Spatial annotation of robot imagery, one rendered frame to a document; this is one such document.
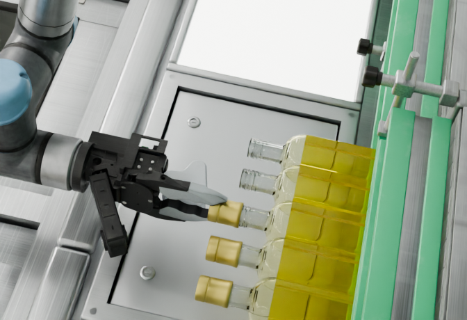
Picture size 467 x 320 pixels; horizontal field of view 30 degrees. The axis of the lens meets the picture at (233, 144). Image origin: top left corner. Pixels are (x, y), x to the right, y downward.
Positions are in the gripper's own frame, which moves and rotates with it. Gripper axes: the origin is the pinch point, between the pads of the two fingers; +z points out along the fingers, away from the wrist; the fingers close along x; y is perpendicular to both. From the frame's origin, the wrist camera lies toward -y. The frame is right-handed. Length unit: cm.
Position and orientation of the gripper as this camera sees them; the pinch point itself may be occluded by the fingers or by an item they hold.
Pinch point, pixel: (215, 210)
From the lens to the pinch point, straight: 119.5
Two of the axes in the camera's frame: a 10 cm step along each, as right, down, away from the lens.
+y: 2.1, -8.0, 5.7
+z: 9.7, 2.1, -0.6
